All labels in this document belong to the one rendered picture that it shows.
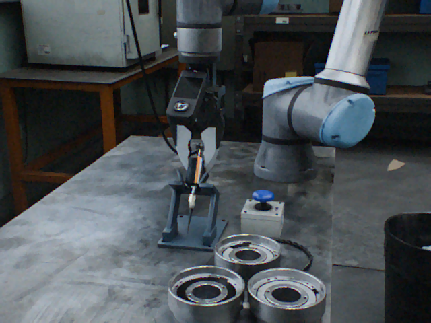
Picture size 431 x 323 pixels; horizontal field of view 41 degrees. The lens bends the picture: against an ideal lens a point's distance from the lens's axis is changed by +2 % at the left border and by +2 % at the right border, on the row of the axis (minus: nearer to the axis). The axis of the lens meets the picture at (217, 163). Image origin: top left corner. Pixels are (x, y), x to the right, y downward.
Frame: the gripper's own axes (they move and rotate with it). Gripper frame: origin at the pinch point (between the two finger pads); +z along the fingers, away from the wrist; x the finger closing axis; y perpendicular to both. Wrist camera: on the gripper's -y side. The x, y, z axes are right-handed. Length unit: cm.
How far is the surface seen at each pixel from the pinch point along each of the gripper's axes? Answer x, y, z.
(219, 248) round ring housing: -7.1, -13.2, 8.9
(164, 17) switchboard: 121, 354, -4
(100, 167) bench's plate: 32.6, 29.8, 12.0
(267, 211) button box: -12.9, 0.2, 7.4
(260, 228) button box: -12.0, -1.5, 10.0
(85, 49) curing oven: 109, 184, 2
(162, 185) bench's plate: 13.7, 20.8, 11.9
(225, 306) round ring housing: -11.8, -30.0, 8.5
